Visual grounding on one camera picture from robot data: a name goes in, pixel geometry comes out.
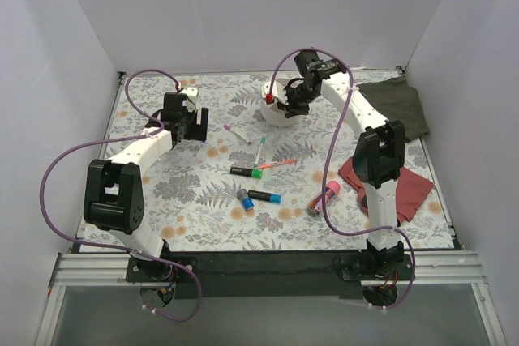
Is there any purple-capped white pen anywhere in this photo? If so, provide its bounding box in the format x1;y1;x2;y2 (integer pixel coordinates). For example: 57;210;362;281
224;124;252;145

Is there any white round compartment organizer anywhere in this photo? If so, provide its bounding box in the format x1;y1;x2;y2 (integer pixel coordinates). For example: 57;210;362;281
260;78;298;127

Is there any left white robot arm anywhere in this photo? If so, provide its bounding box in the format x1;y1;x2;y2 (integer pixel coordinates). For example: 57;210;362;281
84;88;208;281

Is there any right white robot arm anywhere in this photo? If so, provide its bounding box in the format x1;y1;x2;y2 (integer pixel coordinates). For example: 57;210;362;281
279;48;405;280

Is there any teal-capped white pen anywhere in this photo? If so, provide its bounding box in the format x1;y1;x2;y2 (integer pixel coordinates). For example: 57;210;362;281
254;135;267;168

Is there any green-capped black highlighter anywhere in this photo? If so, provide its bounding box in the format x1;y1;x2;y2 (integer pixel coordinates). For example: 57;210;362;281
229;166;263;179

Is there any orange pen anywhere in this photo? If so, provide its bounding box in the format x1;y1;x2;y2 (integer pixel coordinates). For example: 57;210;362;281
257;159;298;170

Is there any floral patterned mat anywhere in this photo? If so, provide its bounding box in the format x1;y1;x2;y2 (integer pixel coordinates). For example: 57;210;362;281
79;70;456;253

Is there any blue and grey cap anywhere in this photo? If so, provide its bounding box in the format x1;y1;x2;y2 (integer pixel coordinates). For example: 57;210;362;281
236;188;254;211

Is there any blue-capped black highlighter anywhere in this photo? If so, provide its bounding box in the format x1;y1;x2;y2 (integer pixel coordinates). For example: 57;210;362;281
247;190;282;204

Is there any dark green cloth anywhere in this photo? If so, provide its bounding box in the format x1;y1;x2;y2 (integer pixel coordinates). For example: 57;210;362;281
359;79;429;142

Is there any red cloth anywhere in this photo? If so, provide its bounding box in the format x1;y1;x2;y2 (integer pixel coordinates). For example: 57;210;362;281
338;158;434;225

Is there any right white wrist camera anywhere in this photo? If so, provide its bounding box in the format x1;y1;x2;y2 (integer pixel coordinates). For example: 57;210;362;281
262;80;286;105

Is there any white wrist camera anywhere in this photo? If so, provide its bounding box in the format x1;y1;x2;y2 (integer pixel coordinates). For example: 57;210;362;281
178;87;199;113
262;80;286;105

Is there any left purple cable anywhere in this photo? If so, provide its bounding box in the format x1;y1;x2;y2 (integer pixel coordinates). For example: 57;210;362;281
40;68;203;322

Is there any purple cable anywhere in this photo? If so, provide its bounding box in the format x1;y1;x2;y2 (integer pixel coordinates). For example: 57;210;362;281
270;48;416;311
40;68;203;322

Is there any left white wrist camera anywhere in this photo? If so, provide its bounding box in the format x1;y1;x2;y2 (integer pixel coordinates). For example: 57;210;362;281
178;87;199;113

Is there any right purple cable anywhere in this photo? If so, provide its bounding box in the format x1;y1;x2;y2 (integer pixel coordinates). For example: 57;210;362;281
270;48;416;311

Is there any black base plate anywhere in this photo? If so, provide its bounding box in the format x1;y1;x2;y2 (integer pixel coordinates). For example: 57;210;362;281
125;250;412;299

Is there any aluminium frame rail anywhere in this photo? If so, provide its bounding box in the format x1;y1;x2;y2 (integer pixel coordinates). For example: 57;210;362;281
36;250;507;345

